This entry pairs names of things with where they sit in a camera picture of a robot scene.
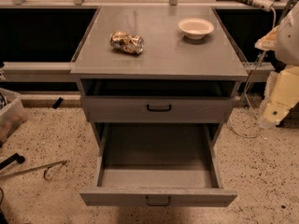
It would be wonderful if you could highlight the black handle tool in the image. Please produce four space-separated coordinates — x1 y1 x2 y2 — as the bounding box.
0 153 25 170

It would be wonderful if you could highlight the metal rod with hook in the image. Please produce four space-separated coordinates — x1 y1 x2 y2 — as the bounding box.
0 161 67 180

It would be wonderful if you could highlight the grey drawer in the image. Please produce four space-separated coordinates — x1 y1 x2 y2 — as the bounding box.
81 96 233 123
79 123 237 207

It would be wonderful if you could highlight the clear plastic storage bin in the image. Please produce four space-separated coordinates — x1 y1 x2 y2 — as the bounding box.
0 88 28 145

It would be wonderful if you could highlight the small black floor block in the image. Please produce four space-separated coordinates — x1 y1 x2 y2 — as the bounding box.
52 97 64 109

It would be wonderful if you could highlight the grey drawer cabinet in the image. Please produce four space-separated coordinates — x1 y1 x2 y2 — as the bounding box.
71 5 248 145

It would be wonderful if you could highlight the white paper bowl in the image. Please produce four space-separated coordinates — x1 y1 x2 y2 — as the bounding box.
178 18 214 40

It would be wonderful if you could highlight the crushed golden soda can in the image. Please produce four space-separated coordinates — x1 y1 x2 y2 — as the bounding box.
109 31 144 55

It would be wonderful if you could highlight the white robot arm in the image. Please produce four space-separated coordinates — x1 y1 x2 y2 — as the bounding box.
255 3 299 129

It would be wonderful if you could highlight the white power cable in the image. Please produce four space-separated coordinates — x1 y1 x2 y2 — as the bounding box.
229 7 278 139

